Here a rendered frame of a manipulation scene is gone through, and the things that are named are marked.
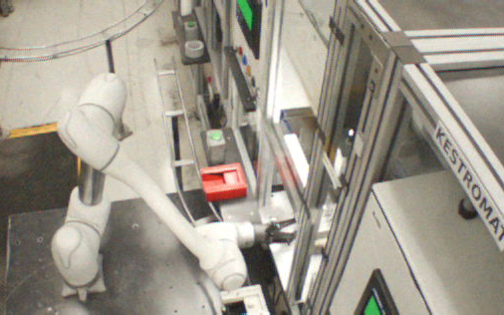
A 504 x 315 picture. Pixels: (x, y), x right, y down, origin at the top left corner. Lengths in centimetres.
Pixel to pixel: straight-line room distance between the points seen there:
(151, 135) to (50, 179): 77
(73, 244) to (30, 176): 165
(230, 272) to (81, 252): 61
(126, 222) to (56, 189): 119
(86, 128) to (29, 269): 91
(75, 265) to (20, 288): 35
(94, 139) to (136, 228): 82
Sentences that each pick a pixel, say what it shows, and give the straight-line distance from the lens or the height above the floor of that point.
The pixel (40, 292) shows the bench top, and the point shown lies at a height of 68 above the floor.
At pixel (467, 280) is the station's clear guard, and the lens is 76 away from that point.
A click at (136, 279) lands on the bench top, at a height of 68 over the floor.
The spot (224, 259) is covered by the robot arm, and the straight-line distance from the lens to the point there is 156.
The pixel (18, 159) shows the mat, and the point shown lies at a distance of 364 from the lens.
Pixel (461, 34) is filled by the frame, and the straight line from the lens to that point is 92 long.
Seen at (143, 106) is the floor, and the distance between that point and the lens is 382.
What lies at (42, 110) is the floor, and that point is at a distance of 399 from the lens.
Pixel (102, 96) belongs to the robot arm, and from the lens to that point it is 155.
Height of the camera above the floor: 245
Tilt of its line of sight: 46 degrees down
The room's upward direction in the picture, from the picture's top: 4 degrees clockwise
